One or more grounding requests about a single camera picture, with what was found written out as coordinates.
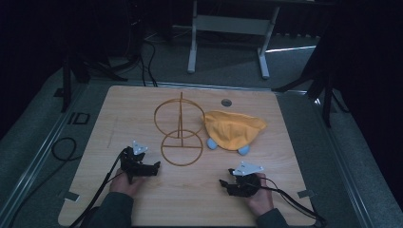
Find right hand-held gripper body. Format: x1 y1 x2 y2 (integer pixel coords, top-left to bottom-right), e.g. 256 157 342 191
225 161 264 199

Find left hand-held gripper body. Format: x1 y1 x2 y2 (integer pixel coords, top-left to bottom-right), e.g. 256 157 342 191
120 141 155 185

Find yellow hat with blue pompoms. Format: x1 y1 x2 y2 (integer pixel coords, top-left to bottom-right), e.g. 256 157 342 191
201 109 268 157

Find golden wire hat stand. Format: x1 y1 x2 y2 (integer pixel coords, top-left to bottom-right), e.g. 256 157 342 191
153 91 206 167

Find person's right hand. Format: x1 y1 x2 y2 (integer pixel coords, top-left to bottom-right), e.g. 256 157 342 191
245 173 276 218

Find person's left hand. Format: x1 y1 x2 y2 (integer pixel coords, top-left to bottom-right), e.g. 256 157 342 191
108 172 147 199

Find grey tape piece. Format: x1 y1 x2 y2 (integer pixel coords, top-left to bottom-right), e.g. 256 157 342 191
297 188 317 200
64 191 81 202

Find black metal stand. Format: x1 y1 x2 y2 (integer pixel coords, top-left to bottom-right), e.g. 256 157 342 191
271 28 351 128
53 47 129 113

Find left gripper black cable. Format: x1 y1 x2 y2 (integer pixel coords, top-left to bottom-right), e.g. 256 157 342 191
68 151 125 228

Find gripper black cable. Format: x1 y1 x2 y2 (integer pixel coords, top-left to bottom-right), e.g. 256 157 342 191
259 176 328 226
68 151 125 228

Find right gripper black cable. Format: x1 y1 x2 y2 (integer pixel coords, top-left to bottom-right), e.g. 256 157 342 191
259 176 328 226

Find looped black floor cable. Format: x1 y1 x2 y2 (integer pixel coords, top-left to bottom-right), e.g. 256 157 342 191
50 136 79 162

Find black floor cables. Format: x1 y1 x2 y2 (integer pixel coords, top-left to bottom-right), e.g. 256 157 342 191
138 37 160 88

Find white metal desk frame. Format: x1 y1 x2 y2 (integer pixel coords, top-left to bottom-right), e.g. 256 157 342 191
186 0 281 80

